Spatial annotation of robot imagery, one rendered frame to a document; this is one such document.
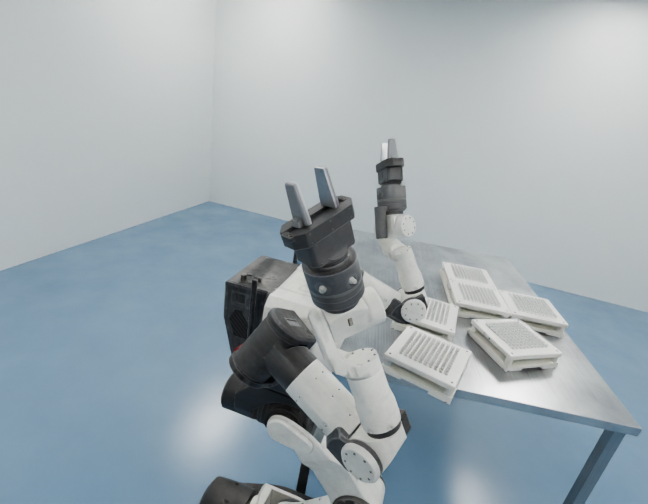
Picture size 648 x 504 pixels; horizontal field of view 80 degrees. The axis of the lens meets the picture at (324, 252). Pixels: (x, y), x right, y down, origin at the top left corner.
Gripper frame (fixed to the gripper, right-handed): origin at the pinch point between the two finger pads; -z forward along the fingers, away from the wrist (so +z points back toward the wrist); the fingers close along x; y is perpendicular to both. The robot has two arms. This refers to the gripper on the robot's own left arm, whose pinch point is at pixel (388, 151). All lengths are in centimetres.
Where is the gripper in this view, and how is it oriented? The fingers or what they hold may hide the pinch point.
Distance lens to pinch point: 122.8
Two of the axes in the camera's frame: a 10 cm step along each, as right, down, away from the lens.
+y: -9.7, 0.8, -2.2
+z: 0.7, 10.0, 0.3
